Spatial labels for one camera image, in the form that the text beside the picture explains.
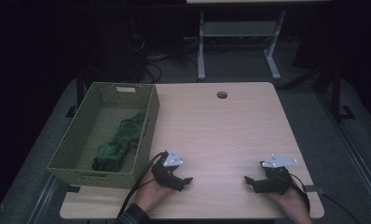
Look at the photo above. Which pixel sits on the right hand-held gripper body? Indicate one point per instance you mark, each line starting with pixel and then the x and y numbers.
pixel 278 180

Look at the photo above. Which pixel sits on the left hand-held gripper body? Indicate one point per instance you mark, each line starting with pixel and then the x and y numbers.
pixel 166 174

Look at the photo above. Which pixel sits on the green fuzzy plush cloth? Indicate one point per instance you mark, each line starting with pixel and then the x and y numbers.
pixel 120 146

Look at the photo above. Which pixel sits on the green woven basket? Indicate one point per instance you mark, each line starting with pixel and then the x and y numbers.
pixel 81 161

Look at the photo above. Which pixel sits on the person's right hand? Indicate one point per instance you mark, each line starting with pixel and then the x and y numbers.
pixel 291 199

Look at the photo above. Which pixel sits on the person's left hand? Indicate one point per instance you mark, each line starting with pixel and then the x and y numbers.
pixel 149 194

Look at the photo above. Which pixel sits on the grey tape strip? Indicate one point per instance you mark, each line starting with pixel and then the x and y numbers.
pixel 312 188

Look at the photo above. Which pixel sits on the black metal stand with foot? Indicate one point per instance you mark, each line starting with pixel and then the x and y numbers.
pixel 336 93

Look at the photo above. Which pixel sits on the white metal stand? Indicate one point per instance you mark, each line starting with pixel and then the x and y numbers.
pixel 239 28

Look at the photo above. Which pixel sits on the aluminium floor rail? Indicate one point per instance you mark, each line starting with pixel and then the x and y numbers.
pixel 351 146
pixel 42 199

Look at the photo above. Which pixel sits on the black metal post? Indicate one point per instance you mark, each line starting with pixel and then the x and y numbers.
pixel 79 90

